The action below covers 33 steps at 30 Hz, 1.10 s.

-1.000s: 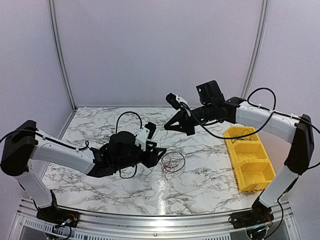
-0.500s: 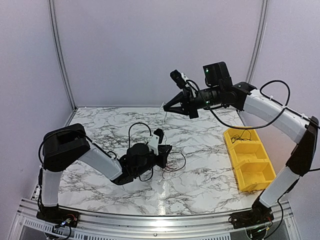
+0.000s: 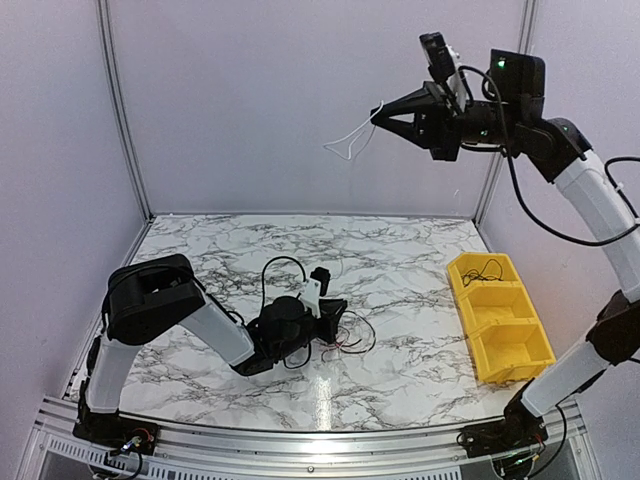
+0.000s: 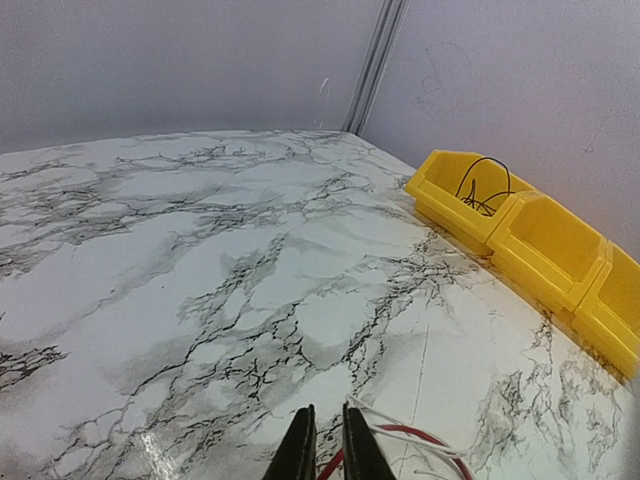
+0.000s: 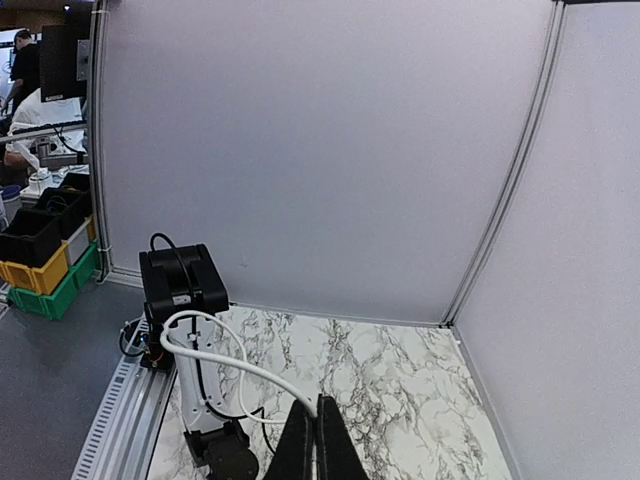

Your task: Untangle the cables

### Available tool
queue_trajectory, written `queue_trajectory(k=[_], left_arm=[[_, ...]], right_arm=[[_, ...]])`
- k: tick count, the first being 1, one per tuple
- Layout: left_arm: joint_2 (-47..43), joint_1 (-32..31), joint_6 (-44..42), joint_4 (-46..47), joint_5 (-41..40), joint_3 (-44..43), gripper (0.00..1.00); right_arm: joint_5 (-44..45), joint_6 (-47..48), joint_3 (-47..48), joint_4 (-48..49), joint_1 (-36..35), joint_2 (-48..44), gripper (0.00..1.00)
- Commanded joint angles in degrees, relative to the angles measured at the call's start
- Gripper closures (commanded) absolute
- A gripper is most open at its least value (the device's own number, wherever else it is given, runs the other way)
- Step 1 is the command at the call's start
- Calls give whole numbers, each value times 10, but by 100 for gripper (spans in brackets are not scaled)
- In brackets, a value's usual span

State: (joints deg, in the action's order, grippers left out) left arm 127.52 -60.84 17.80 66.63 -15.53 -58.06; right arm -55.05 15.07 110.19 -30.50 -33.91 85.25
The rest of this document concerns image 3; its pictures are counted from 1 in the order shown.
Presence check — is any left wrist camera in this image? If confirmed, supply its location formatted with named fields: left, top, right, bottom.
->
left=298, top=267, right=331, bottom=319

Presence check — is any aluminium frame post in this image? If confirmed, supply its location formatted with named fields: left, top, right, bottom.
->
left=474, top=0, right=539, bottom=216
left=95, top=0, right=154, bottom=223

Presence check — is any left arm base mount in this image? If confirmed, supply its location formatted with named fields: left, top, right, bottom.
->
left=73, top=404, right=159, bottom=455

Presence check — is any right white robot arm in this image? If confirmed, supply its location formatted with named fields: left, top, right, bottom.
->
left=371, top=45, right=639, bottom=448

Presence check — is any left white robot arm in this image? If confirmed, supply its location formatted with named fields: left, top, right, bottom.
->
left=78, top=254, right=348, bottom=445

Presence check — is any right aluminium frame post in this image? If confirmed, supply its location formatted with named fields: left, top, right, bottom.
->
left=474, top=0, right=539, bottom=216

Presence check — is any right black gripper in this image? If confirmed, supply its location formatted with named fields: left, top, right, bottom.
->
left=373, top=79, right=526, bottom=160

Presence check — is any right arm black hose cable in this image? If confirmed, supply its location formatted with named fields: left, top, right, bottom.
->
left=457, top=64, right=640, bottom=246

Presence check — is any left arm black hose cable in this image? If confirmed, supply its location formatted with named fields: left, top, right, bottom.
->
left=259, top=256, right=314, bottom=370

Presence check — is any left aluminium frame post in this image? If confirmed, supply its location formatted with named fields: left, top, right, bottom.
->
left=95, top=0, right=154, bottom=223

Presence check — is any yellow three-compartment bin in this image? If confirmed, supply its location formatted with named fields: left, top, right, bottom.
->
left=447, top=252, right=556, bottom=384

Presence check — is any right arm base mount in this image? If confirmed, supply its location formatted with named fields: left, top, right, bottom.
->
left=456, top=384, right=548, bottom=458

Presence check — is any front aluminium rail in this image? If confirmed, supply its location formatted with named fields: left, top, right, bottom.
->
left=19, top=394, right=601, bottom=480

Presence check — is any arm black hose cable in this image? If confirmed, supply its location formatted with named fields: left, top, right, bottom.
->
left=259, top=256, right=314, bottom=370
left=457, top=64, right=640, bottom=246

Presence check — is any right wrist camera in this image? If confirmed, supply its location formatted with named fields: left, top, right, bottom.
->
left=419, top=32, right=471, bottom=115

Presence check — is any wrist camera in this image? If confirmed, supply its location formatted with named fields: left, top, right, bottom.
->
left=298, top=267, right=331, bottom=319
left=419, top=32, right=471, bottom=115

